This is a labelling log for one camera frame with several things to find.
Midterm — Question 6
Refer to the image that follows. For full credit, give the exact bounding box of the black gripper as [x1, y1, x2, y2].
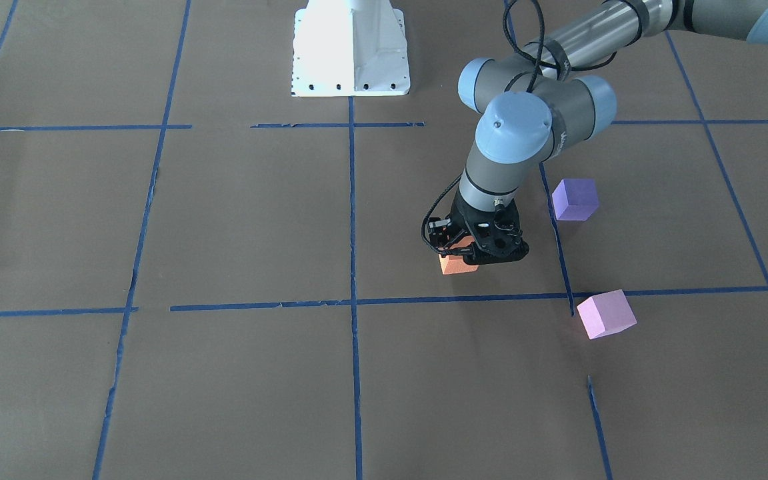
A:
[439, 199, 530, 265]

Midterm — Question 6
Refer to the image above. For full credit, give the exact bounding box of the orange foam cube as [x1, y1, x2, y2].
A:
[439, 255, 479, 275]

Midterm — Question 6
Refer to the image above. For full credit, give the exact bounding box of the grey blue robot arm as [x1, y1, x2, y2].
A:
[421, 1, 768, 265]

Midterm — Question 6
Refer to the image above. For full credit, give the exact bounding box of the purple foam cube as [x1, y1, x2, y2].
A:
[551, 177, 600, 221]

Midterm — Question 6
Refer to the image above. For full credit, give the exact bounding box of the pink foam cube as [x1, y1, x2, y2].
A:
[576, 289, 637, 339]

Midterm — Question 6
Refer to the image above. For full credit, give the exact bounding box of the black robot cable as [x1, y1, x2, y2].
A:
[505, 0, 618, 93]

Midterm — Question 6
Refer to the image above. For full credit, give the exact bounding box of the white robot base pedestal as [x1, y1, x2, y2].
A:
[291, 1, 411, 97]

